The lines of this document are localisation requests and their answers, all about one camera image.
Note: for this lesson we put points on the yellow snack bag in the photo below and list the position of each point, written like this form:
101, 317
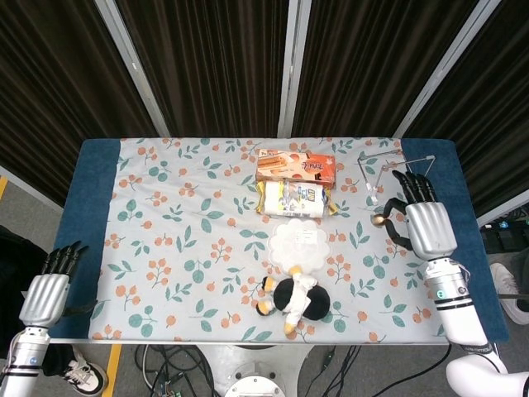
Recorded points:
289, 202

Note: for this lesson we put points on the black device blue lights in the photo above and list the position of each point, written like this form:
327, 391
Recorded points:
502, 225

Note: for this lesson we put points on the bystander black trouser leg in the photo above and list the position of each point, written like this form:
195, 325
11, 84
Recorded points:
16, 264

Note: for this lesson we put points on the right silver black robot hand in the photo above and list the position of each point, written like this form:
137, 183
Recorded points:
430, 227

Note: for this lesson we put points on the black and white sneaker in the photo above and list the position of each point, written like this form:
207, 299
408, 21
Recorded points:
87, 376

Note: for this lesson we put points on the white shoe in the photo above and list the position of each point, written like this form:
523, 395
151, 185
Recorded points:
506, 285

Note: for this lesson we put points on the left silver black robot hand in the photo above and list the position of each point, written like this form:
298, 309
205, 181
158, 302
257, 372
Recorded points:
43, 297

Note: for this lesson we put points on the white metal partition post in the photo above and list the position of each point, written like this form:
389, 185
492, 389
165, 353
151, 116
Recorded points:
504, 207
132, 70
448, 66
293, 66

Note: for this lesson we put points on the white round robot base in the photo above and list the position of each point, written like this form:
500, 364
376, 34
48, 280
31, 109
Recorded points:
256, 368

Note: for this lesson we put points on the orange biscuit box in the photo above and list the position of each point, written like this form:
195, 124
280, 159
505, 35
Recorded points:
289, 167

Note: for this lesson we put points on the blue table cover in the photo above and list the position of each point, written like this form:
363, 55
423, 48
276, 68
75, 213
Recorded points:
87, 207

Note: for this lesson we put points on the floral printed tablecloth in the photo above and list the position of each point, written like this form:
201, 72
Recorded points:
186, 231

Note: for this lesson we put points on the dark pleated curtain panel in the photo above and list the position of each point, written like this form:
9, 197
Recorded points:
496, 103
215, 66
363, 66
53, 103

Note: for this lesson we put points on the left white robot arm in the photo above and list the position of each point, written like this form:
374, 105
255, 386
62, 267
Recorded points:
25, 364

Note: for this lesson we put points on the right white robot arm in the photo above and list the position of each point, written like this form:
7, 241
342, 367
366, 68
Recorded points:
454, 306

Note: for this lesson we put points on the black plush toy white coat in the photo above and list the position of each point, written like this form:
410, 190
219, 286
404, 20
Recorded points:
316, 304

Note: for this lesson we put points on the white flower-shaped plastic lid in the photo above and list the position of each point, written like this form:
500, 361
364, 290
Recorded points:
297, 248

